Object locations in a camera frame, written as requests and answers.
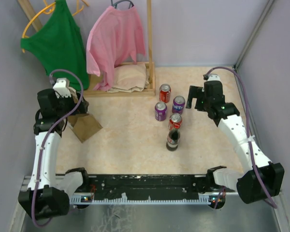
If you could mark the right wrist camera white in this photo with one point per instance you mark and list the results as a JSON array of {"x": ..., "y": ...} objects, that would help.
[{"x": 211, "y": 77}]

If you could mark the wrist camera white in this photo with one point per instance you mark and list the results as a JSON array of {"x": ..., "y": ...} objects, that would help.
[
  {"x": 61, "y": 88},
  {"x": 211, "y": 77}
]

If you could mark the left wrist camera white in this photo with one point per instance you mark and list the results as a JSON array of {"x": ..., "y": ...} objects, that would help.
[{"x": 61, "y": 88}]

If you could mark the dark cola bottle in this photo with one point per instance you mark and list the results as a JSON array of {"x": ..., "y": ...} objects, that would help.
[{"x": 173, "y": 139}]

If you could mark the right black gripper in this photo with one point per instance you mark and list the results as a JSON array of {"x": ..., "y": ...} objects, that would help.
[{"x": 195, "y": 92}]

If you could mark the wooden clothes rack frame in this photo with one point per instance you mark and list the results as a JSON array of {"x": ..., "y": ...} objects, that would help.
[{"x": 150, "y": 65}]

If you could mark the red cola can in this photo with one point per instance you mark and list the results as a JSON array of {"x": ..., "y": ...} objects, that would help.
[
  {"x": 175, "y": 121},
  {"x": 165, "y": 93}
]

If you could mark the brown burlap canvas bag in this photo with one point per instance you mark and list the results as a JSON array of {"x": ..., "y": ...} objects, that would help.
[{"x": 84, "y": 125}]

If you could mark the red cola can front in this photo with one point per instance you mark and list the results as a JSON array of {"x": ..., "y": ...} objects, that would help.
[{"x": 175, "y": 121}]

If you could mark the green tank top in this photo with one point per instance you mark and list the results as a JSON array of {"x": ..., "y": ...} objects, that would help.
[{"x": 59, "y": 44}]

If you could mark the purple soda can right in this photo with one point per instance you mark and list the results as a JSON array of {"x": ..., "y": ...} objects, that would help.
[{"x": 178, "y": 104}]

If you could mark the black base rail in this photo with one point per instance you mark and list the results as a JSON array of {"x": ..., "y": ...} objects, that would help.
[{"x": 139, "y": 187}]

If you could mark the purple soda can left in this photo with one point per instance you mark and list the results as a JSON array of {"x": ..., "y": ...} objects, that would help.
[{"x": 160, "y": 111}]

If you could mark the purple soda can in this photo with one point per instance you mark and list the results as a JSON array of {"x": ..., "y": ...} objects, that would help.
[
  {"x": 160, "y": 111},
  {"x": 178, "y": 104}
]

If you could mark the pink t-shirt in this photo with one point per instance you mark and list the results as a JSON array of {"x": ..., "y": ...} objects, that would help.
[{"x": 116, "y": 36}]

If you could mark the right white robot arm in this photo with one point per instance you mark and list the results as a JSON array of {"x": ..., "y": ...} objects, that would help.
[{"x": 261, "y": 179}]

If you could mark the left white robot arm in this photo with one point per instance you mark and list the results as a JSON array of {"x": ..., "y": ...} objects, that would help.
[{"x": 44, "y": 197}]

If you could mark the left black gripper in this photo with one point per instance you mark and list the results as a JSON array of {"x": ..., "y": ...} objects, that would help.
[{"x": 82, "y": 108}]

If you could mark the cream folded cloth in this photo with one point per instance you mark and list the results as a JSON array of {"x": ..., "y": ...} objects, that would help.
[{"x": 130, "y": 78}]

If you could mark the grey clothes hanger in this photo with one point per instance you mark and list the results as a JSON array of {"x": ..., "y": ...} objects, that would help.
[{"x": 122, "y": 4}]

